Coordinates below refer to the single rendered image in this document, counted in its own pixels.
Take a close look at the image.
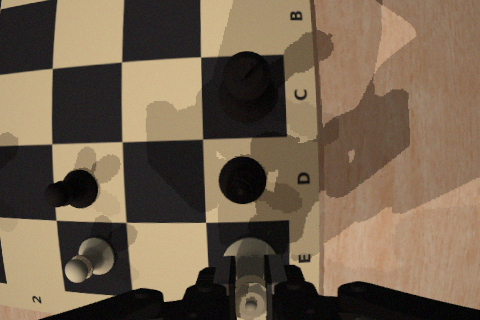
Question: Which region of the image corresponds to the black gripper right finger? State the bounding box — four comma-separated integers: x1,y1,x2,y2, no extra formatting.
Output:
264,254,480,320

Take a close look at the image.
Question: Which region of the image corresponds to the black and cream chessboard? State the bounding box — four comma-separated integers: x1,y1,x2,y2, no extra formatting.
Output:
0,0,319,314

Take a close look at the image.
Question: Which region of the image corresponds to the white pawn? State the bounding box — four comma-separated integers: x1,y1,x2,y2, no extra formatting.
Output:
65,237,115,283

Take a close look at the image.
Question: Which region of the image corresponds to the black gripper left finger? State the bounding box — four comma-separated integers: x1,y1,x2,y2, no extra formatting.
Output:
38,256,237,320

